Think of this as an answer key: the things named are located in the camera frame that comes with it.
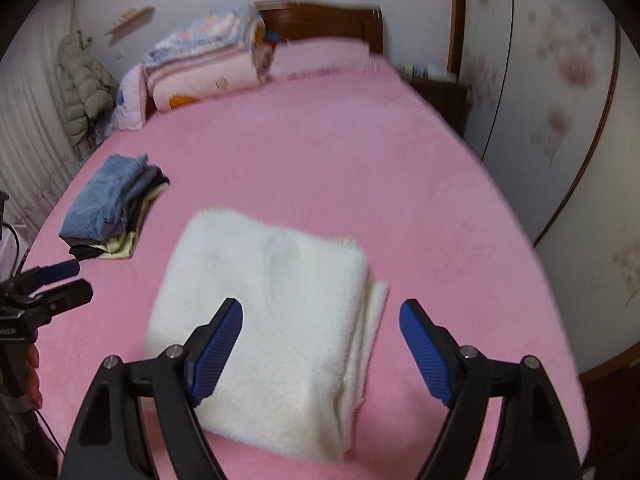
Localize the dark wooden nightstand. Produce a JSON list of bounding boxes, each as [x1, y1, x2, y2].
[[400, 77, 469, 137]]

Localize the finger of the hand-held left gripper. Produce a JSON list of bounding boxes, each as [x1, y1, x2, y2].
[[22, 279, 95, 325], [14, 259, 82, 295]]

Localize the pink pillow with blue print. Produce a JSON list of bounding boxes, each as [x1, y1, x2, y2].
[[105, 64, 152, 133]]

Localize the wooden wall shelf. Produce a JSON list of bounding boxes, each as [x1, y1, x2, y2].
[[104, 6, 157, 37]]

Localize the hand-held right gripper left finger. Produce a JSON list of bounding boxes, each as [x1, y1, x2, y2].
[[60, 297, 244, 480]]

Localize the plain pink pillow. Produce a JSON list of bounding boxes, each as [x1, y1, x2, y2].
[[267, 39, 374, 82]]

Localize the folded cream garment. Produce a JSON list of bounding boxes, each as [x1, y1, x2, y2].
[[99, 182, 170, 261]]

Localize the folded black garment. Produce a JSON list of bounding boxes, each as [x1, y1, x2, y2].
[[69, 170, 171, 262]]

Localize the black cable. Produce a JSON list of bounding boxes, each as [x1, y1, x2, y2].
[[30, 404, 67, 461]]

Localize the pink bed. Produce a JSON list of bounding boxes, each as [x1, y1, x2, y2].
[[20, 40, 591, 480]]

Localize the white fluffy cardigan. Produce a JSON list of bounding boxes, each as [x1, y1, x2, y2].
[[144, 208, 390, 463]]

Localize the wooden headboard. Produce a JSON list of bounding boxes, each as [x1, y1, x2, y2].
[[255, 2, 385, 57]]

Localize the beige puffer jacket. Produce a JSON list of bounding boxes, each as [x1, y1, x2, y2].
[[55, 30, 119, 150]]

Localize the folded floral quilt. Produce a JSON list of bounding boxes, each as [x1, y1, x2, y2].
[[141, 2, 267, 83]]

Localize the folded blue jeans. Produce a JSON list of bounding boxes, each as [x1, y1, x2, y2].
[[59, 154, 151, 241]]

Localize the person's left hand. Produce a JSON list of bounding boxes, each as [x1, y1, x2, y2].
[[25, 344, 43, 409]]

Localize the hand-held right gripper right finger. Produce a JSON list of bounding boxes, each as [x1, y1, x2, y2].
[[399, 298, 583, 480]]

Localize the floral wardrobe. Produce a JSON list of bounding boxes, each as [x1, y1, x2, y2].
[[447, 0, 640, 480]]

